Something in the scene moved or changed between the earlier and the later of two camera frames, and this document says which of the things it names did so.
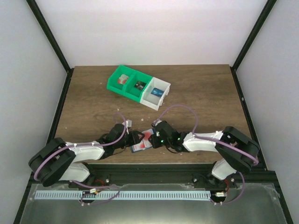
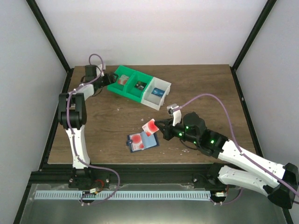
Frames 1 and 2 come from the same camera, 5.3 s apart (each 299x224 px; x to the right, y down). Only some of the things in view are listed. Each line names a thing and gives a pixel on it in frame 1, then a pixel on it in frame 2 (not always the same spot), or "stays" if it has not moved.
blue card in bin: [157, 92] stays
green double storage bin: [129, 82] stays
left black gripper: [135, 138] → [107, 81]
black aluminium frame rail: [180, 173] stays
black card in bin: [140, 85] stays
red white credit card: [145, 142] → [123, 80]
